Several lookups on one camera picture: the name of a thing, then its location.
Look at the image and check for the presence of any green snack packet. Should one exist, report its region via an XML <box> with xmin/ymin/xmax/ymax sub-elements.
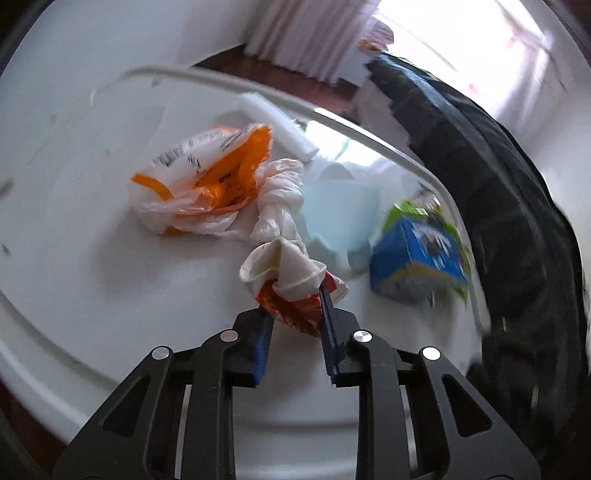
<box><xmin>369</xmin><ymin>194</ymin><xmax>474</xmax><ymax>305</ymax></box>

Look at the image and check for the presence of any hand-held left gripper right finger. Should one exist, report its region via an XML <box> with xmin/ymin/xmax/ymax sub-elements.
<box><xmin>318</xmin><ymin>286</ymin><xmax>541</xmax><ymax>480</ymax></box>

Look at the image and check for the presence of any white foam piece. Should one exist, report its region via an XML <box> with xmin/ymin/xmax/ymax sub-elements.
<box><xmin>238</xmin><ymin>91</ymin><xmax>320</xmax><ymax>162</ymax></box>

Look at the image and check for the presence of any red and white plastic bag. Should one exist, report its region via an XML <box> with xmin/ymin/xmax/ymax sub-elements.
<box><xmin>239</xmin><ymin>237</ymin><xmax>350</xmax><ymax>339</ymax></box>

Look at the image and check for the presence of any white and orange plastic bag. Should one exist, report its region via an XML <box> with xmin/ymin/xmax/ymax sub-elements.
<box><xmin>129</xmin><ymin>122</ymin><xmax>274</xmax><ymax>236</ymax></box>

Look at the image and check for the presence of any white plastic storage box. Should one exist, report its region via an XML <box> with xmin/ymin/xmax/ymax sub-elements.
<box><xmin>0</xmin><ymin>65</ymin><xmax>492</xmax><ymax>444</ymax></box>

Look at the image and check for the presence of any folded pink bedding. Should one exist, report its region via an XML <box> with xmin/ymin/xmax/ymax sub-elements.
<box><xmin>362</xmin><ymin>18</ymin><xmax>395</xmax><ymax>51</ymax></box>

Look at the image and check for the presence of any white patterned curtain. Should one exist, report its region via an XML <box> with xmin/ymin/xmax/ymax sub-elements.
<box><xmin>247</xmin><ymin>0</ymin><xmax>384</xmax><ymax>84</ymax></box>

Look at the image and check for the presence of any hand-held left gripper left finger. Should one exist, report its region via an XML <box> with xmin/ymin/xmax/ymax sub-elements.
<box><xmin>53</xmin><ymin>307</ymin><xmax>275</xmax><ymax>480</ymax></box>

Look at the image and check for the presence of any knotted white plastic bag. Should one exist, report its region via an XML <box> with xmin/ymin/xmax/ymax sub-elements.
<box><xmin>249</xmin><ymin>158</ymin><xmax>308</xmax><ymax>245</ymax></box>

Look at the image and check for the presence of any light blue plastic bag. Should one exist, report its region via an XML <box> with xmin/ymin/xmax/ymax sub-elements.
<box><xmin>300</xmin><ymin>164</ymin><xmax>382</xmax><ymax>273</ymax></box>

